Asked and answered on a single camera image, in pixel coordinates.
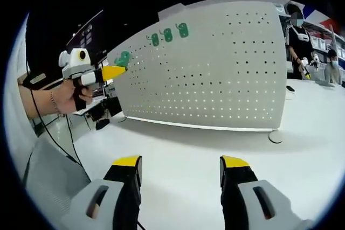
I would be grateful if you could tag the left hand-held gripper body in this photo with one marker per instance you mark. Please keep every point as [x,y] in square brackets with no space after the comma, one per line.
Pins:
[72,68]

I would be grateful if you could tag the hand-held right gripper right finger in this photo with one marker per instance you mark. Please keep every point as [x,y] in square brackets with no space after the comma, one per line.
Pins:
[269,205]

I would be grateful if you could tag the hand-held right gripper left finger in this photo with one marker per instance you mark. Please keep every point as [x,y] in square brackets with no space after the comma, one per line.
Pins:
[97,205]

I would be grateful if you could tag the green hook assembly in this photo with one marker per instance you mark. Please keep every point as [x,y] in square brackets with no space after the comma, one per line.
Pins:
[122,59]
[168,35]
[183,30]
[155,40]

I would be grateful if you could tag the white perforated mounting plate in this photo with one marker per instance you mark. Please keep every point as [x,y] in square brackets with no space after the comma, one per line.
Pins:
[202,79]

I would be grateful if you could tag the person's left hand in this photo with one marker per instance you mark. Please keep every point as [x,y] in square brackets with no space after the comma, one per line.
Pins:
[66,98]

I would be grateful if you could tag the black computer tower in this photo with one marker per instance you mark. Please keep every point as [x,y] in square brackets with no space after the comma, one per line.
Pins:
[114,107]

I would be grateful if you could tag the black computer mouse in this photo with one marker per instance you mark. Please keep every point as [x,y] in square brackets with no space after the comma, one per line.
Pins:
[102,124]

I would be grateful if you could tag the white partition panel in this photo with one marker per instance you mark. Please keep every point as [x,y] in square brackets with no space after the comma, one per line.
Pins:
[172,12]

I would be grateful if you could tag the small black device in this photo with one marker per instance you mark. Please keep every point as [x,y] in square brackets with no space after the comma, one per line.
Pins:
[291,89]

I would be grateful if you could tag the metal storage shelf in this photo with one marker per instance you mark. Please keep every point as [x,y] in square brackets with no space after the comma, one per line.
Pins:
[320,41]

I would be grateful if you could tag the large black wall screen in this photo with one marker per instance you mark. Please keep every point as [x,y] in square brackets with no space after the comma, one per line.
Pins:
[86,32]

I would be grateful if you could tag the red blue wall banner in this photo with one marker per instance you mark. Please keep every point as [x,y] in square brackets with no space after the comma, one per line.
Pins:
[320,14]

